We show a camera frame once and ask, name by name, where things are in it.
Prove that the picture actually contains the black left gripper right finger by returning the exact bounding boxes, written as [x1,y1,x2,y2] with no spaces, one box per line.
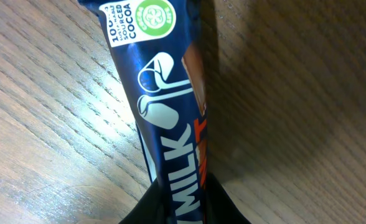
[205,173,251,224]

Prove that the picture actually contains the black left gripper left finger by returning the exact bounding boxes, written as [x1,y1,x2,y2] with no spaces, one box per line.
[119,180,165,224]

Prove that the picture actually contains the blue Dairy Milk chocolate bar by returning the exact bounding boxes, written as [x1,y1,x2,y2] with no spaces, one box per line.
[82,0,207,223]

